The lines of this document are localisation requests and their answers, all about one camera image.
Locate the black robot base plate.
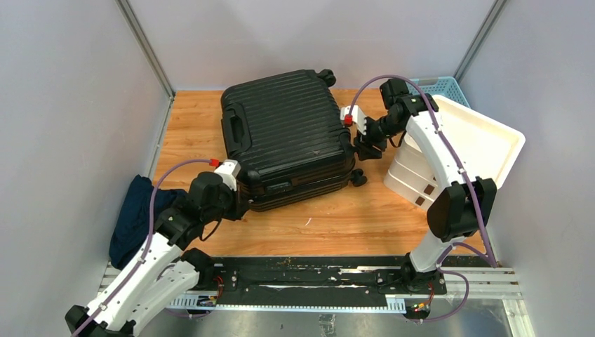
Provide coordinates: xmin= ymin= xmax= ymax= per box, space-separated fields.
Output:
xmin=169 ymin=254 xmax=498 ymax=310

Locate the light blue plastic basket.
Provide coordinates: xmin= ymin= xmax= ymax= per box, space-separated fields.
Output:
xmin=411 ymin=77 xmax=470 ymax=107

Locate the right aluminium frame post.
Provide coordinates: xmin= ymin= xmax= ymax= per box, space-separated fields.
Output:
xmin=453 ymin=0 xmax=509 ymax=83

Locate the black ribbed hard-shell suitcase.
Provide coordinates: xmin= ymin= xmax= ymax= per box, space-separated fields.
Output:
xmin=220 ymin=69 xmax=368 ymax=212

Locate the white three-drawer storage unit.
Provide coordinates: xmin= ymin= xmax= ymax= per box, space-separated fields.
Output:
xmin=384 ymin=95 xmax=526 ymax=210

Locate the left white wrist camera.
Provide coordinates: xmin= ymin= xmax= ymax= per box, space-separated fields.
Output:
xmin=214 ymin=159 xmax=241 ymax=192

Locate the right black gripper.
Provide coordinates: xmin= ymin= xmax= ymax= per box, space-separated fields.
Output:
xmin=354 ymin=114 xmax=403 ymax=159

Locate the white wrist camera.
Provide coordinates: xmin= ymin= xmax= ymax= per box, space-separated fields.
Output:
xmin=214 ymin=159 xmax=241 ymax=192
xmin=340 ymin=105 xmax=368 ymax=136

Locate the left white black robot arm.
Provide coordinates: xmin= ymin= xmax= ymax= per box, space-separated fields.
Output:
xmin=65 ymin=159 xmax=247 ymax=336

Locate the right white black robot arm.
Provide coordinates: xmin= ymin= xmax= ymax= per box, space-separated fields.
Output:
xmin=341 ymin=74 xmax=497 ymax=293

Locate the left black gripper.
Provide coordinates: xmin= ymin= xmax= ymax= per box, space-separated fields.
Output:
xmin=202 ymin=179 xmax=250 ymax=223

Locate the left aluminium frame post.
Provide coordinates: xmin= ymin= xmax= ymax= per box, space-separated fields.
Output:
xmin=115 ymin=0 xmax=175 ymax=101

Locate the aluminium frame post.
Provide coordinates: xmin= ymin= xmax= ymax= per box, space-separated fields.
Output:
xmin=453 ymin=0 xmax=509 ymax=83
xmin=115 ymin=0 xmax=175 ymax=101

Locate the dark blue cloth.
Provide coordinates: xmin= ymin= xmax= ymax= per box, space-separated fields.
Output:
xmin=108 ymin=174 xmax=187 ymax=271

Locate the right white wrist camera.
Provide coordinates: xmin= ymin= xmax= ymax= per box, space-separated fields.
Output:
xmin=340 ymin=105 xmax=368 ymax=136

